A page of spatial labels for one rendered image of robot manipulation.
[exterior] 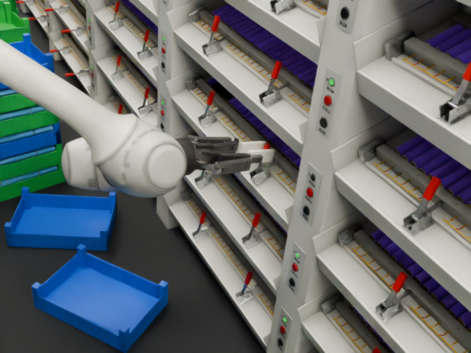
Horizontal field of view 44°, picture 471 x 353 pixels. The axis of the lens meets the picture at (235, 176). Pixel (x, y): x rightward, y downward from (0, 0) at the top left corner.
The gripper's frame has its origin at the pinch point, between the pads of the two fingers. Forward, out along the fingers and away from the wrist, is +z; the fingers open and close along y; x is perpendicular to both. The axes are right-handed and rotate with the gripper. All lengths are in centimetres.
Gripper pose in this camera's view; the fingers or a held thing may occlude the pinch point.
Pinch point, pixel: (256, 152)
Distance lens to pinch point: 125.4
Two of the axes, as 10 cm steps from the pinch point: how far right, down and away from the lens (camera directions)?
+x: 2.3, -8.4, -4.9
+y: 4.8, 5.3, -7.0
